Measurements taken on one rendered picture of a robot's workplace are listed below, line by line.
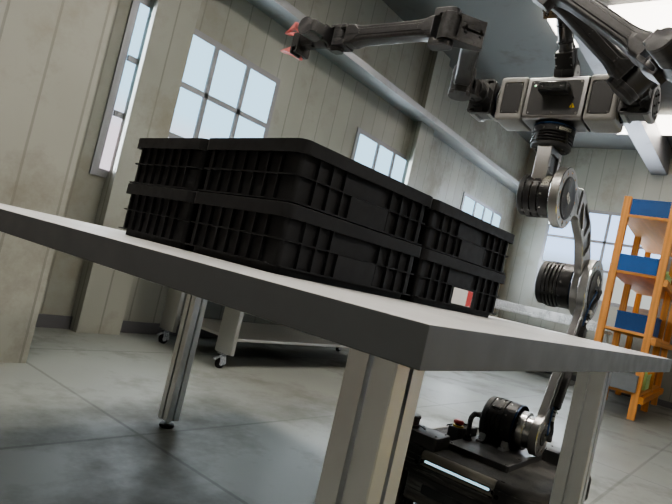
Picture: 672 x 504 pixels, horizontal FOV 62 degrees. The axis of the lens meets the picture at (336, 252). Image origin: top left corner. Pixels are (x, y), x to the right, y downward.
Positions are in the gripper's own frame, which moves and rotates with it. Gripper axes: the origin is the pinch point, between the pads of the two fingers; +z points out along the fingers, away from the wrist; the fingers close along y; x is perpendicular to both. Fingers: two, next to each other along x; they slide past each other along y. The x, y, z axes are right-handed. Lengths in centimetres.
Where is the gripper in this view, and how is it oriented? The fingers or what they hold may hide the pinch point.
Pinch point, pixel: (285, 42)
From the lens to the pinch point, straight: 207.0
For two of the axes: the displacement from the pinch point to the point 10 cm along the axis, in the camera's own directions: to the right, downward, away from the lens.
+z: -7.8, -1.7, 6.1
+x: 5.9, 1.5, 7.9
